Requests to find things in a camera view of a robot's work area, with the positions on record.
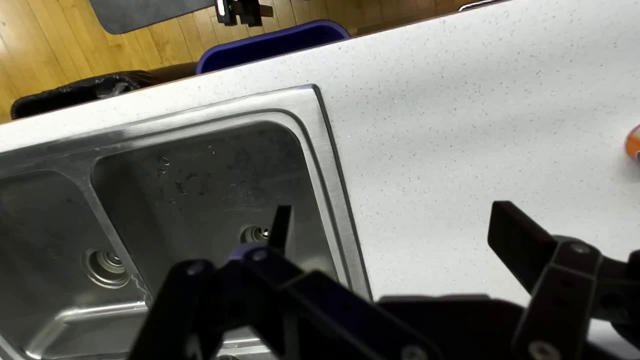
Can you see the grey floor mat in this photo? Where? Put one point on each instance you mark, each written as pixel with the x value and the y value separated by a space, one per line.
pixel 121 16

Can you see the stainless steel double sink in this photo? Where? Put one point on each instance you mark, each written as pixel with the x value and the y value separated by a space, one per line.
pixel 90 224

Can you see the blue plastic bin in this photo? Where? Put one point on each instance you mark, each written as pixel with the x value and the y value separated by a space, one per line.
pixel 270 45

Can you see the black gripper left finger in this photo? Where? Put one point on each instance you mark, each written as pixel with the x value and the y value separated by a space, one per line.
pixel 296 315

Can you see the orange drink can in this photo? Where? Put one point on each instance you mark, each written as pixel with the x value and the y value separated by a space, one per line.
pixel 633 143

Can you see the black tripod base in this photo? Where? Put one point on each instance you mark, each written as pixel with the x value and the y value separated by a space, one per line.
pixel 249 13

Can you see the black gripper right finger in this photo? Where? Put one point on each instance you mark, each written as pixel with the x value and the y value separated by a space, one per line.
pixel 570 283

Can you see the black trash bag bin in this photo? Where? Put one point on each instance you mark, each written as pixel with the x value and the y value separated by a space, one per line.
pixel 97 88

